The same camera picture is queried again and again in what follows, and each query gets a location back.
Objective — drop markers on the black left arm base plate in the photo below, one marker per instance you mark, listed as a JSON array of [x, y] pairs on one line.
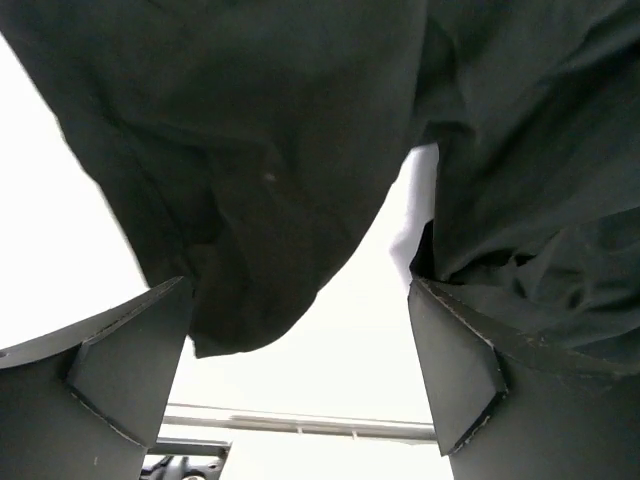
[[179, 459]]

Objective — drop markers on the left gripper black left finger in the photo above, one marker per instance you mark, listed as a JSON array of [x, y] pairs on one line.
[[87, 401]]

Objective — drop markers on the aluminium front frame rail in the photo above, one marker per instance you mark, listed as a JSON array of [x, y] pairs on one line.
[[249, 420]]

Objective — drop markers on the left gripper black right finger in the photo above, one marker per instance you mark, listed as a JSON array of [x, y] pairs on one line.
[[508, 406]]

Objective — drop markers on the black trousers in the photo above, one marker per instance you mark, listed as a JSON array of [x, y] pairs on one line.
[[249, 145]]

